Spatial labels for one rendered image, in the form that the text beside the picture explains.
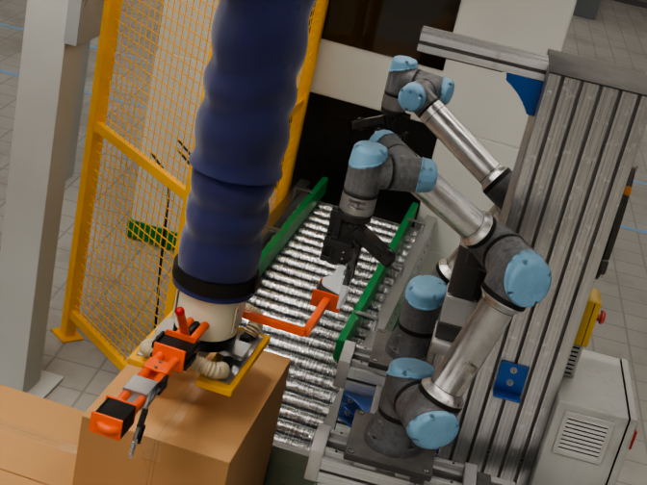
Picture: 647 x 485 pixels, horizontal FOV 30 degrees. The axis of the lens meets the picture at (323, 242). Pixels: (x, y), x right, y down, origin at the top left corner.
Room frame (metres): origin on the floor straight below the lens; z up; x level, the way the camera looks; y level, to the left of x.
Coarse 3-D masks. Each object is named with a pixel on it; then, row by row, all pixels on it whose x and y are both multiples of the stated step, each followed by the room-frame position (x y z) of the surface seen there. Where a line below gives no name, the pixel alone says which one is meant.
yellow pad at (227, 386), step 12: (240, 336) 2.86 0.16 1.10; (264, 336) 2.94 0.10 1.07; (252, 348) 2.85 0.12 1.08; (264, 348) 2.90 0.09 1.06; (216, 360) 2.75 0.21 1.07; (228, 360) 2.72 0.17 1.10; (252, 360) 2.80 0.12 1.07; (240, 372) 2.72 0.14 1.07; (204, 384) 2.63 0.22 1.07; (216, 384) 2.63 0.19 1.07; (228, 384) 2.65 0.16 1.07
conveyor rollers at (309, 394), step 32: (320, 224) 5.11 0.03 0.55; (384, 224) 5.31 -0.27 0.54; (288, 256) 4.73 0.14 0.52; (320, 256) 4.80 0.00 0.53; (288, 288) 4.38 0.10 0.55; (352, 288) 4.52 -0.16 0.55; (384, 288) 4.58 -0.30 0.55; (288, 320) 4.10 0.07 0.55; (320, 320) 4.16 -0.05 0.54; (288, 352) 3.90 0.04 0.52; (320, 352) 3.90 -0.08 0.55; (288, 384) 3.63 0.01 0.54; (320, 384) 3.69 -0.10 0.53; (288, 416) 3.44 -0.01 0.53; (320, 416) 3.51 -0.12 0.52
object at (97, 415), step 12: (108, 396) 2.26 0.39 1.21; (108, 408) 2.21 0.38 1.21; (120, 408) 2.22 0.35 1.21; (132, 408) 2.23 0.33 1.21; (96, 420) 2.18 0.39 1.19; (108, 420) 2.18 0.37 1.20; (120, 420) 2.18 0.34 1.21; (132, 420) 2.24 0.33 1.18; (96, 432) 2.18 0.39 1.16; (120, 432) 2.17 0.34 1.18
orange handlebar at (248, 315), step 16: (320, 304) 2.97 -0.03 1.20; (192, 320) 2.72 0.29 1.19; (256, 320) 2.82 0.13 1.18; (272, 320) 2.81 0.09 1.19; (192, 336) 2.63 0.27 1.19; (160, 352) 2.52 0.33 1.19; (144, 368) 2.44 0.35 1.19; (160, 368) 2.44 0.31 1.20; (144, 400) 2.31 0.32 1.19; (112, 432) 2.16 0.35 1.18
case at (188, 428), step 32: (192, 384) 2.82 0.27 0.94; (256, 384) 2.90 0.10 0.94; (160, 416) 2.63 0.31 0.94; (192, 416) 2.67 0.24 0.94; (224, 416) 2.70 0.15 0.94; (256, 416) 2.74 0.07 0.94; (96, 448) 2.55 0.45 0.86; (128, 448) 2.54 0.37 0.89; (160, 448) 2.52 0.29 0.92; (192, 448) 2.52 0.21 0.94; (224, 448) 2.55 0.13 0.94; (256, 448) 2.83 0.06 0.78; (96, 480) 2.55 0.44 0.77; (128, 480) 2.53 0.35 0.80; (160, 480) 2.52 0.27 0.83; (192, 480) 2.51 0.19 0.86; (224, 480) 2.50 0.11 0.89; (256, 480) 2.94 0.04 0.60
